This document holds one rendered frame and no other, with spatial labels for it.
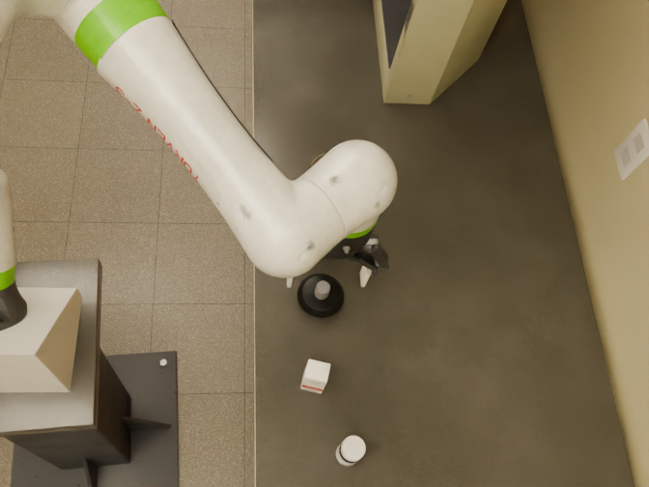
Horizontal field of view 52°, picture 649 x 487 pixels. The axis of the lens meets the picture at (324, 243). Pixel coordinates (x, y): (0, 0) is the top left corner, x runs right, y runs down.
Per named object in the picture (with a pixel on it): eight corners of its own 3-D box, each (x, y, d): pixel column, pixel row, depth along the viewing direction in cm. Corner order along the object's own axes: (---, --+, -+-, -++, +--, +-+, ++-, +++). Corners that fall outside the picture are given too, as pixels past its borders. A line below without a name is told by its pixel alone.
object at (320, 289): (340, 277, 135) (346, 264, 129) (344, 321, 131) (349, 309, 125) (295, 277, 134) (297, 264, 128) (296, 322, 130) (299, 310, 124)
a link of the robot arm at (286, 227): (177, 2, 83) (169, 46, 93) (98, 45, 79) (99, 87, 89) (358, 232, 83) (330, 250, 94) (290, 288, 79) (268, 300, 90)
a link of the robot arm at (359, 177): (423, 164, 87) (364, 109, 90) (353, 218, 82) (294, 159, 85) (399, 214, 99) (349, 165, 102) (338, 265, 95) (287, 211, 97)
